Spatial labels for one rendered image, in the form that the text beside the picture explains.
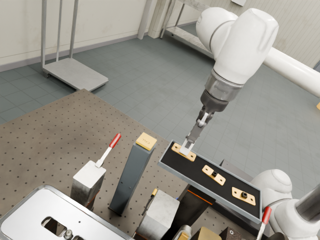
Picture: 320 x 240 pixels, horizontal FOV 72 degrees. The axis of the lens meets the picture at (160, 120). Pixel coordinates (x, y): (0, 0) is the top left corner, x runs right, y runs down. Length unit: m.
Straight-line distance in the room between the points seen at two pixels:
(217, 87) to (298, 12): 9.49
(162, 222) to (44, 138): 0.89
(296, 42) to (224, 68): 9.58
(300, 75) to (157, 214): 0.59
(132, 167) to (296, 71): 0.63
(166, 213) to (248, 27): 0.54
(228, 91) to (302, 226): 0.78
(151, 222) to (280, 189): 0.76
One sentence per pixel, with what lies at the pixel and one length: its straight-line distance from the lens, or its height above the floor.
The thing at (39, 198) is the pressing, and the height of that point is 1.00.
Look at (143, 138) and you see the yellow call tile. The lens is 0.80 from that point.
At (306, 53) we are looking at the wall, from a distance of 10.21.
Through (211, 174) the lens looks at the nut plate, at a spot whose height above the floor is 1.16.
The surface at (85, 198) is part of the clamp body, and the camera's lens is 0.81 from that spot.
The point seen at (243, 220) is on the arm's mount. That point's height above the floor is 0.75.
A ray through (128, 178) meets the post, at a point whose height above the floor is 0.96.
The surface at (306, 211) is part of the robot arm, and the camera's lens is 1.17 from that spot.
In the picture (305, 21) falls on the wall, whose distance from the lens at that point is 10.05.
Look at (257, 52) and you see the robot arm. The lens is 0.54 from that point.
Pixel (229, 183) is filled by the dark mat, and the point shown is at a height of 1.16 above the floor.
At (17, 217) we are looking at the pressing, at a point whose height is 1.00.
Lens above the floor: 1.69
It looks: 35 degrees down
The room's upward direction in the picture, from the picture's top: 24 degrees clockwise
